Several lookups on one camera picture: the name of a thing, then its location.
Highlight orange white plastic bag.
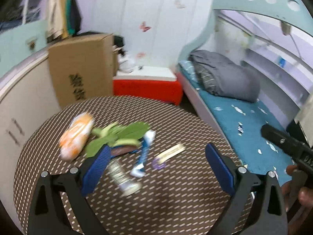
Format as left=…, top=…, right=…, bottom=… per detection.
left=59, top=112, right=94, bottom=162

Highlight right hand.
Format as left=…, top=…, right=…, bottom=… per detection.
left=282, top=165, right=312, bottom=218

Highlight brown polka dot tablecloth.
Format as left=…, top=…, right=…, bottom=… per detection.
left=13, top=97, right=241, bottom=234

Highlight white shelf unit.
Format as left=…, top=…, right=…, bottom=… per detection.
left=0, top=0, right=52, bottom=30

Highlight grey folded blanket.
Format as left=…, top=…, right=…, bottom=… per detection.
left=189, top=50, right=261, bottom=102

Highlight large cardboard box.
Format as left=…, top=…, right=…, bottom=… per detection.
left=48, top=34, right=113, bottom=108

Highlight white red paper box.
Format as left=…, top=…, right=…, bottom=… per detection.
left=294, top=94, right=313, bottom=147

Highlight green plush leaf toy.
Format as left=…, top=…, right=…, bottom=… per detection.
left=84, top=121, right=150, bottom=158

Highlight blue foil wrapper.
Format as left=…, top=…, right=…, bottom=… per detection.
left=111, top=129, right=156, bottom=178

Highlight hanging clothes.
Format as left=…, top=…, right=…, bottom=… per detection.
left=46, top=0, right=82, bottom=42

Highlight mint green drawer cabinet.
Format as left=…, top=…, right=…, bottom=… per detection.
left=0, top=20, right=47, bottom=76

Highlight mint green bed headboard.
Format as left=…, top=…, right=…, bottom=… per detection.
left=178, top=0, right=312, bottom=61

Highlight beige curved cabinet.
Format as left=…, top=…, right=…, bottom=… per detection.
left=1, top=50, right=60, bottom=229

